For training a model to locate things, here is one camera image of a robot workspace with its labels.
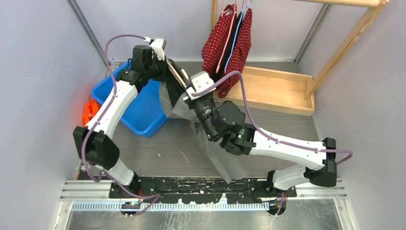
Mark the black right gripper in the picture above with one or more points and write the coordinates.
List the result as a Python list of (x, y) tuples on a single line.
[(191, 102)]

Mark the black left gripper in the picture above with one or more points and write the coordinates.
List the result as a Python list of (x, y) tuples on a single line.
[(166, 73)]

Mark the grey pleated skirt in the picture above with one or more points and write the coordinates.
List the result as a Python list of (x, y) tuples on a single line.
[(171, 95)]

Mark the red polka dot garment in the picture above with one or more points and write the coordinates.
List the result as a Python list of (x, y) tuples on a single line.
[(214, 46), (239, 55)]

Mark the light blue hanger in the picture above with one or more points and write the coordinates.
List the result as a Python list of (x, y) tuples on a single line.
[(244, 7)]

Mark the wooden hanger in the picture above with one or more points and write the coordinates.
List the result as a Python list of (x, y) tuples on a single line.
[(179, 74)]

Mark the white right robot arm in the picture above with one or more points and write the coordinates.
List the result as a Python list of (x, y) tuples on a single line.
[(225, 124)]

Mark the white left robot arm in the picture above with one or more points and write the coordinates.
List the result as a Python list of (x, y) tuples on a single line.
[(94, 141)]

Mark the pink hanger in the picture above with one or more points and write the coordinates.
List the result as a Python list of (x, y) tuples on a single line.
[(235, 9)]

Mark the blue plastic bin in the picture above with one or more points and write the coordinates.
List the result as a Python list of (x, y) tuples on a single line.
[(144, 115)]

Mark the orange cloth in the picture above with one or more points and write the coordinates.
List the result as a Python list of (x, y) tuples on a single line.
[(91, 108)]

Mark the wooden clothes rack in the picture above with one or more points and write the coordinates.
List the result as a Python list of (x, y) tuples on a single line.
[(293, 93)]

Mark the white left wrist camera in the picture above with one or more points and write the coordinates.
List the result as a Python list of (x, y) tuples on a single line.
[(158, 45)]

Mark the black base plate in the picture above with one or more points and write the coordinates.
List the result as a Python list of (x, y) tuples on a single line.
[(206, 190)]

